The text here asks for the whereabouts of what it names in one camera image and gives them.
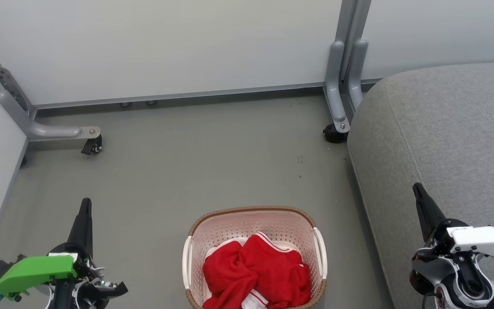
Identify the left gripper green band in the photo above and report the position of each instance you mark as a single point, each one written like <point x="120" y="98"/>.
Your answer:
<point x="37" y="271"/>

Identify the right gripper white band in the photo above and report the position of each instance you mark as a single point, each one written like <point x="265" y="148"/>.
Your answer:
<point x="483" y="240"/>

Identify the red garment white striped cuff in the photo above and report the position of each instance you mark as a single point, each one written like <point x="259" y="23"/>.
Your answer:
<point x="279" y="270"/>

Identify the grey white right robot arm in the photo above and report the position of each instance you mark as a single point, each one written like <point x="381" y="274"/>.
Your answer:
<point x="448" y="274"/>

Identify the grey fabric sofa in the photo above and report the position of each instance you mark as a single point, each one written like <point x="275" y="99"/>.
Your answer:
<point x="453" y="141"/>

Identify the black caster wheel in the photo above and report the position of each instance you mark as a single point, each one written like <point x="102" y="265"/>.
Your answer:
<point x="332" y="134"/>
<point x="92" y="146"/>

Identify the grey curved partition leg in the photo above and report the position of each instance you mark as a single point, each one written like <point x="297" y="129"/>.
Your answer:
<point x="355" y="73"/>
<point x="45" y="130"/>
<point x="335" y="86"/>

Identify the white perforated laundry basket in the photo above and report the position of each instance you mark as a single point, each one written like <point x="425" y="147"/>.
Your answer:
<point x="247" y="225"/>

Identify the grey partition bottom rail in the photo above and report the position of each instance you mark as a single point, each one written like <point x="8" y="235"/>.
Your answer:
<point x="187" y="95"/>

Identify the grey slanted partition post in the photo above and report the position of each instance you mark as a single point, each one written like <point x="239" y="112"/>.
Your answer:
<point x="2" y="75"/>

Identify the grey partition upright post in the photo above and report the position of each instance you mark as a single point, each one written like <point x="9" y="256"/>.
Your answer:
<point x="352" y="25"/>

